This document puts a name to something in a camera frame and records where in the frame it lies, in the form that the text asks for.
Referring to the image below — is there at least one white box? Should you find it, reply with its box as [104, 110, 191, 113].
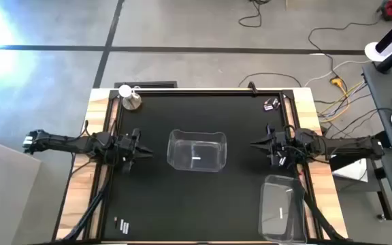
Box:
[331, 158, 369, 183]

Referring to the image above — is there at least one long black floor cable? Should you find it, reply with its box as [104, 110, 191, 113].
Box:
[307, 20, 382, 80]

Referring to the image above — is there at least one grey cabinet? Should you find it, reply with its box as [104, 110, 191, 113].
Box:
[0, 135, 42, 245]

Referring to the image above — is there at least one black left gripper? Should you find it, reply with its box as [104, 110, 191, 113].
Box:
[114, 127, 154, 174]

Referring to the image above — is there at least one white floor cable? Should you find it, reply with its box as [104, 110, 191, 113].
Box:
[304, 60, 372, 88]

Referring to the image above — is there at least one black cable clip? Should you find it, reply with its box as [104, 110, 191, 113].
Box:
[246, 80, 259, 95]

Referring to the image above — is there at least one black floor leg bar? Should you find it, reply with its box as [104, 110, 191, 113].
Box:
[372, 159, 392, 221]

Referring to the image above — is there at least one yellow floor cable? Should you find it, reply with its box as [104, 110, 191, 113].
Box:
[318, 81, 365, 123]

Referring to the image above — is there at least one black metal beam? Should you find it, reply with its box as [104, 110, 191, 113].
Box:
[329, 154, 355, 172]

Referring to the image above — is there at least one black table mat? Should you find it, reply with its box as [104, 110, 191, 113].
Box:
[102, 92, 306, 242]

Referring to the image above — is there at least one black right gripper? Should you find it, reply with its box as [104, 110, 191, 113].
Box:
[250, 124, 297, 167]

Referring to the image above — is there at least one clear plastic bin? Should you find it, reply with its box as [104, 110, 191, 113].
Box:
[258, 174, 308, 244]
[167, 129, 227, 173]

